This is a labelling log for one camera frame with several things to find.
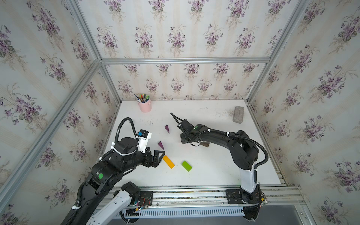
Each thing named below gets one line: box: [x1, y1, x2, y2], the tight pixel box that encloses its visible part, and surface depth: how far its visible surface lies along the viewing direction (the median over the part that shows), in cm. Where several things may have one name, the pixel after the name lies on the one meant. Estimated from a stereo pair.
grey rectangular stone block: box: [232, 105, 245, 124], surface depth 109 cm
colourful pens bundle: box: [133, 92, 150, 104], surface depth 109 cm
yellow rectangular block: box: [162, 155, 175, 169], surface depth 89 cm
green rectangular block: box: [181, 160, 193, 173], surface depth 86 cm
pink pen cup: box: [137, 99, 152, 113], surface depth 112 cm
